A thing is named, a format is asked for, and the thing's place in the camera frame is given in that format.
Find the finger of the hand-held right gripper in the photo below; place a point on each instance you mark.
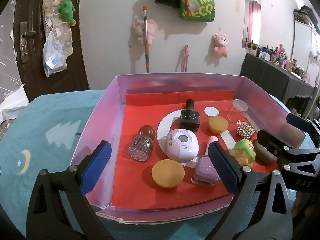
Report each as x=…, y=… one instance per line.
x=302, y=126
x=271, y=138

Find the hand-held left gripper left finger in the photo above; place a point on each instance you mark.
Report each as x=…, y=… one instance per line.
x=96, y=165

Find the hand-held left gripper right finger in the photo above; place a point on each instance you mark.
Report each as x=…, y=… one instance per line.
x=223, y=166

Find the grey rounded case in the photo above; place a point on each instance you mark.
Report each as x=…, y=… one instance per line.
x=262, y=155

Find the pink nail polish bottle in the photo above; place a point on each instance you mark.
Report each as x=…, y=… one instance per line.
x=203, y=170

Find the green and yellow toy figure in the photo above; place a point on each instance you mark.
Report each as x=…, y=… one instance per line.
x=243, y=152

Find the silver bead cube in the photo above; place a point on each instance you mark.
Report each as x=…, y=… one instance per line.
x=246, y=130

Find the small yellow dome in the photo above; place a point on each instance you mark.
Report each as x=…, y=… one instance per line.
x=218, y=125

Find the clear glass dish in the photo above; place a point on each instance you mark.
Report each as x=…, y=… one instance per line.
x=237, y=110

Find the shallow pink cardboard box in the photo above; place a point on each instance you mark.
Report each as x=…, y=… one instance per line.
x=107, y=120

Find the glitter bottle with red cap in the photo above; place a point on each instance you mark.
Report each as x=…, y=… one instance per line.
x=140, y=147

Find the white round device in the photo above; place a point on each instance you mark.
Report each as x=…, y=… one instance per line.
x=181, y=145

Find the large yellow dome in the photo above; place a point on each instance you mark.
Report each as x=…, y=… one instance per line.
x=167, y=172

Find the black nail polish bottle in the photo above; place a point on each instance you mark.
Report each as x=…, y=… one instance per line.
x=189, y=120

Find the person's right forearm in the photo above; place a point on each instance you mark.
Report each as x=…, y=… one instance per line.
x=307, y=210

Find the red printed paper sheet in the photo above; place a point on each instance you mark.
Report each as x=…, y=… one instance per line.
x=135, y=180

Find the dark cloth covered table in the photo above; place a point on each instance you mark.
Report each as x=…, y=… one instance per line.
x=270, y=80

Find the row of cosmetic bottles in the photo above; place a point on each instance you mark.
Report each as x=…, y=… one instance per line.
x=280, y=58

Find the white hanging plush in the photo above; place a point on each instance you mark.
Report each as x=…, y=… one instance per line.
x=315, y=47

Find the white cabinet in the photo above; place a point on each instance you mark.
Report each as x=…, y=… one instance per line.
x=301, y=45

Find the white plastic sheet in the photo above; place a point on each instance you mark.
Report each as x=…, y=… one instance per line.
x=12, y=102

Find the pink plush with white face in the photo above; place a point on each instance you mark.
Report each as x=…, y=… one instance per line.
x=221, y=45

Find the dark patterned storage box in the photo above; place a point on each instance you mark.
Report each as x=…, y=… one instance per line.
x=303, y=16

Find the pink folded stand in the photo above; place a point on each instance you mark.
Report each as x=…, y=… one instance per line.
x=185, y=60

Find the white plastic bag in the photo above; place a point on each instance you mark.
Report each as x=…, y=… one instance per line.
x=53, y=60

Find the dark brown door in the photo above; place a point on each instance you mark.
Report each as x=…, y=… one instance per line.
x=35, y=67

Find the grey starry cloth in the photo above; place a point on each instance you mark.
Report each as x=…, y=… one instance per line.
x=7, y=55

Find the pale pink plush toy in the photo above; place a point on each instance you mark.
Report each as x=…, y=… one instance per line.
x=151, y=31

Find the green tote bag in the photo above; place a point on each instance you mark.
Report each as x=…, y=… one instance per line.
x=202, y=10

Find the green plush toy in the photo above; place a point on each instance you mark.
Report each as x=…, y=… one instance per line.
x=66, y=10

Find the clear hanging pocket organizer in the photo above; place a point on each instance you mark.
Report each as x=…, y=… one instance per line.
x=53, y=10

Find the tall wall mirror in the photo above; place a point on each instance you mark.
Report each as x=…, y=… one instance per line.
x=252, y=17

